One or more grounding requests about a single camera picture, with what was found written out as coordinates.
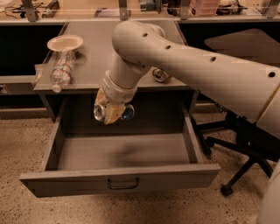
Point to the silver blue redbull can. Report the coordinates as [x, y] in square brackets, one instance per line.
[99, 113]

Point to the crushed gold soda can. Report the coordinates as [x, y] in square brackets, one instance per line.
[160, 75]

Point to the dark tool on bench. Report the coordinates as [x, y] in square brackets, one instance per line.
[51, 9]

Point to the pink plastic container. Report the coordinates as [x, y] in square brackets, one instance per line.
[200, 8]

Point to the grey metal shelf post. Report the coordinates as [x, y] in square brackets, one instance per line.
[123, 10]
[184, 9]
[30, 12]

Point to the black drawer handle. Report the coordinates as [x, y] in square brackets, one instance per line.
[123, 185]

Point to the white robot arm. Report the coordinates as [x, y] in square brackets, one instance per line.
[247, 88]

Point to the open grey top drawer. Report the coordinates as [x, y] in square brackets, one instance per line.
[157, 145]

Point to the white paper bowl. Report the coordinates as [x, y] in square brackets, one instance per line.
[65, 42]

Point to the black office chair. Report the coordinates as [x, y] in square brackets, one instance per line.
[260, 147]

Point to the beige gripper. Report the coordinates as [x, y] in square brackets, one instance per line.
[115, 91]

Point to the clear plastic water bottle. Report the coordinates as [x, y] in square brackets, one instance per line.
[62, 72]

